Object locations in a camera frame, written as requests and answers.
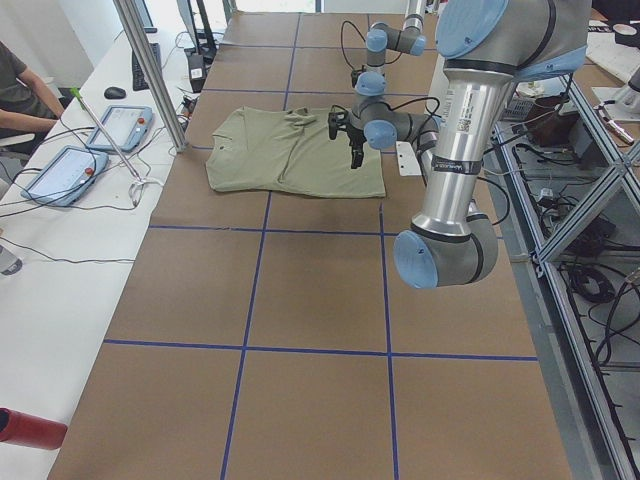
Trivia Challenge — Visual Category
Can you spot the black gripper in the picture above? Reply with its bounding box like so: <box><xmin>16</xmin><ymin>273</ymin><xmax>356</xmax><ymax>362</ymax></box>
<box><xmin>346</xmin><ymin>125</ymin><xmax>367</xmax><ymax>169</ymax></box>

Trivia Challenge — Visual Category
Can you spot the olive green long-sleeve shirt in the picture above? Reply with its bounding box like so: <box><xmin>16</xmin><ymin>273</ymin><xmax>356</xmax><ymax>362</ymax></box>
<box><xmin>206</xmin><ymin>106</ymin><xmax>386</xmax><ymax>199</ymax></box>

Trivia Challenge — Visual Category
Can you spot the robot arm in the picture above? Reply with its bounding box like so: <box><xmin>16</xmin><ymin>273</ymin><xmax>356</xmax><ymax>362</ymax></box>
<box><xmin>328</xmin><ymin>1</ymin><xmax>591</xmax><ymax>289</ymax></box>
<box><xmin>351</xmin><ymin>1</ymin><xmax>427</xmax><ymax>90</ymax></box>

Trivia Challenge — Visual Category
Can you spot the black keyboard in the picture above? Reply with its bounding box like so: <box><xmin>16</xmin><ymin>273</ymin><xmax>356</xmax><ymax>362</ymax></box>
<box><xmin>131</xmin><ymin>42</ymin><xmax>163</xmax><ymax>92</ymax></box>

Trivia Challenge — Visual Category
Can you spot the far blue teach pendant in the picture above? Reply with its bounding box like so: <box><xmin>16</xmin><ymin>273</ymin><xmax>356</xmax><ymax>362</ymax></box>
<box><xmin>86</xmin><ymin>105</ymin><xmax>153</xmax><ymax>154</ymax></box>

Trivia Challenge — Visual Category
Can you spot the blue teach pendant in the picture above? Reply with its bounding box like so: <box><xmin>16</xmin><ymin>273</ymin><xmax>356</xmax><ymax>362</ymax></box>
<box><xmin>21</xmin><ymin>146</ymin><xmax>109</xmax><ymax>207</ymax></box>
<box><xmin>86</xmin><ymin>105</ymin><xmax>153</xmax><ymax>154</ymax></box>

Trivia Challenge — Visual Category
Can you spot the black computer mouse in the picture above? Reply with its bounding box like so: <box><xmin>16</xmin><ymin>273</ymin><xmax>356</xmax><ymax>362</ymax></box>
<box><xmin>103</xmin><ymin>86</ymin><xmax>127</xmax><ymax>100</ymax></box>

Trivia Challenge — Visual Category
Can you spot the metal grabber stick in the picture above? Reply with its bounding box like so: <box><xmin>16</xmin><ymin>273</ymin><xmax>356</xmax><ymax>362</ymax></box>
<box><xmin>71</xmin><ymin>88</ymin><xmax>164</xmax><ymax>206</ymax></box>

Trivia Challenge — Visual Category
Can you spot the near blue teach pendant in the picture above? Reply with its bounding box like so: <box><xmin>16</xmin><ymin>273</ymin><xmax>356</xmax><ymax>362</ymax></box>
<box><xmin>21</xmin><ymin>146</ymin><xmax>109</xmax><ymax>207</ymax></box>

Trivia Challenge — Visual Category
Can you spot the seated person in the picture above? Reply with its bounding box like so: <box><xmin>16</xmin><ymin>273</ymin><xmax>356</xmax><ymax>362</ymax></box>
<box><xmin>1</xmin><ymin>43</ymin><xmax>65</xmax><ymax>154</ymax></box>

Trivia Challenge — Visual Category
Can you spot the red bottle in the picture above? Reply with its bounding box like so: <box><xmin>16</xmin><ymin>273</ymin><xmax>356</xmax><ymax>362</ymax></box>
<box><xmin>1</xmin><ymin>408</ymin><xmax>68</xmax><ymax>450</ymax></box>

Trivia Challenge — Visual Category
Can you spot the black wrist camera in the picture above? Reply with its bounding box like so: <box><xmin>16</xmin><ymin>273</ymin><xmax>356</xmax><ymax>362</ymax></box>
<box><xmin>328</xmin><ymin>111</ymin><xmax>348</xmax><ymax>140</ymax></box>

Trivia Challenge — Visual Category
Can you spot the aluminium frame post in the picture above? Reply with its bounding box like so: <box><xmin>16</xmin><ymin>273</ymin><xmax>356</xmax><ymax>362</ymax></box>
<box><xmin>113</xmin><ymin>0</ymin><xmax>187</xmax><ymax>153</ymax></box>

